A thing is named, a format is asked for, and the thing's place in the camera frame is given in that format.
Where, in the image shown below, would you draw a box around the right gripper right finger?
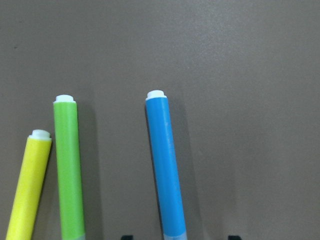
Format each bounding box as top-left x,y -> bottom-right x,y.
227,235 -> 240,240

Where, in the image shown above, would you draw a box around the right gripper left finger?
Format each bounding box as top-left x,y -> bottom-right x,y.
120,235 -> 133,240

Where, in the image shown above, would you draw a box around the blue marker pen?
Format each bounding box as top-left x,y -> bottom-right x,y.
145,90 -> 188,240

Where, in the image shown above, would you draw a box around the green marker pen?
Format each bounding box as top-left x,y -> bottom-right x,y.
53,94 -> 86,240

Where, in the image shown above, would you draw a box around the yellow marker pen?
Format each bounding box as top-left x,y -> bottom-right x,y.
6,129 -> 52,240

